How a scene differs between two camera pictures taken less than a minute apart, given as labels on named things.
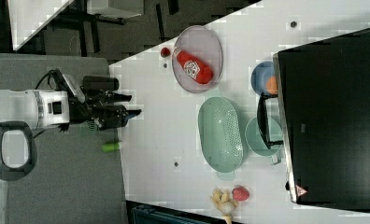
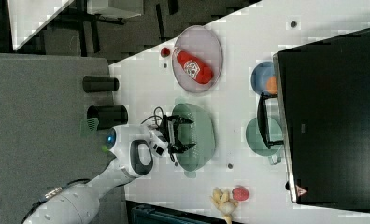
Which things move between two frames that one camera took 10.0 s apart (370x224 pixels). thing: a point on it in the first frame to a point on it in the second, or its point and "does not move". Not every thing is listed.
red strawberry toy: (240, 193) does not move
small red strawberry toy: (164, 51) does not move
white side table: (30, 19) does not move
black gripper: (102, 107) to (167, 129)
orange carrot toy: (272, 85) does not move
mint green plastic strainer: (220, 136) to (200, 132)
